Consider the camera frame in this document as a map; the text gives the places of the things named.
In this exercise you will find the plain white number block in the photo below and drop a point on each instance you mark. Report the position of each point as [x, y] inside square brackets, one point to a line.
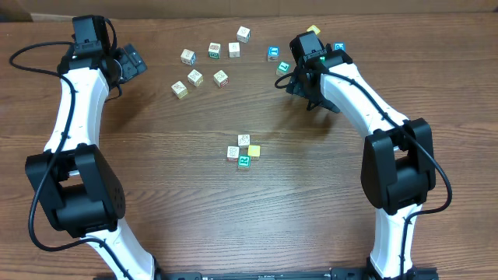
[234, 50]

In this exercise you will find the white block red letter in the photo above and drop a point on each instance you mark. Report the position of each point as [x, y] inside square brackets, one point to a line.
[244, 162]

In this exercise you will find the yellow K block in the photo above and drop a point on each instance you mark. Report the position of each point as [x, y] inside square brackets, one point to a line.
[254, 151]

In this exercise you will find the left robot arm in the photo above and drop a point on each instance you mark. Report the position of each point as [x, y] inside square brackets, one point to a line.
[78, 198]

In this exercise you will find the white block elephant picture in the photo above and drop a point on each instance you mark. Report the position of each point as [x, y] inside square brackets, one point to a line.
[243, 141]

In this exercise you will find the yellow top block far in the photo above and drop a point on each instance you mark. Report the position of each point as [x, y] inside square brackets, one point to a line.
[314, 28]

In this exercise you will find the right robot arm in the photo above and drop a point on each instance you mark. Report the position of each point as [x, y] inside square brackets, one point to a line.
[396, 173]

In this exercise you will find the white block red side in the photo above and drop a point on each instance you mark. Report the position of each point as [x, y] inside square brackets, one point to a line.
[221, 78]

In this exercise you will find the white block top centre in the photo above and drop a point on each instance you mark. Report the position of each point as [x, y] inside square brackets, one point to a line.
[243, 34]

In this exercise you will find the white block blue side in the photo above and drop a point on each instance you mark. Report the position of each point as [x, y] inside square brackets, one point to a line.
[188, 57]

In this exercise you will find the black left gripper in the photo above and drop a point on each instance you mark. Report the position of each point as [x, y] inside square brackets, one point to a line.
[132, 58]

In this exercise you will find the green L block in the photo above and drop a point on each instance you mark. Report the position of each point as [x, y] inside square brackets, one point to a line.
[283, 68]

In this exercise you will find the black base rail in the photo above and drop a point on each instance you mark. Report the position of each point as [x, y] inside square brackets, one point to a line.
[264, 275]

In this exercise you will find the blue P block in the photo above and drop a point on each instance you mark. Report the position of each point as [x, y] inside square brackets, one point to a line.
[339, 46]

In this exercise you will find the white X block yellow side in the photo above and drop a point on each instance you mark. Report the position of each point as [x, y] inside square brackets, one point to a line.
[195, 78]

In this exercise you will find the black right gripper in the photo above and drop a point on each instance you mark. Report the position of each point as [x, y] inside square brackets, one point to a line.
[305, 92]

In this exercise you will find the white block red trim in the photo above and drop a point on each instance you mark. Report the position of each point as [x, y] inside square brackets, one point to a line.
[232, 153]

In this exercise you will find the white block green side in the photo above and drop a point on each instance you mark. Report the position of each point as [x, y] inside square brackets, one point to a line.
[214, 50]

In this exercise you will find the blue T block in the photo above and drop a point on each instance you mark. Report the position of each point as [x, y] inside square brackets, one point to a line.
[273, 53]

